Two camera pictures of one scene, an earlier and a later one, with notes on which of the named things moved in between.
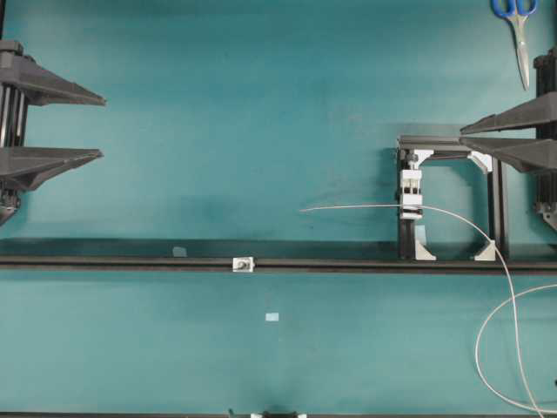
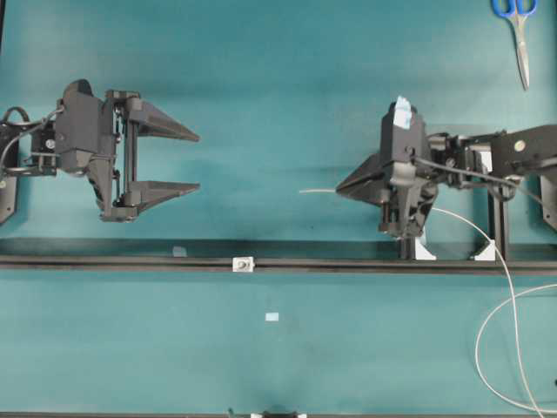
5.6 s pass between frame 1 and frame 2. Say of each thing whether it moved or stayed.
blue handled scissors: stayed
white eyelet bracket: stayed
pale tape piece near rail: stayed
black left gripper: moved
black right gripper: moved
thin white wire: moved
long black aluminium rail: stayed
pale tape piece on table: stayed
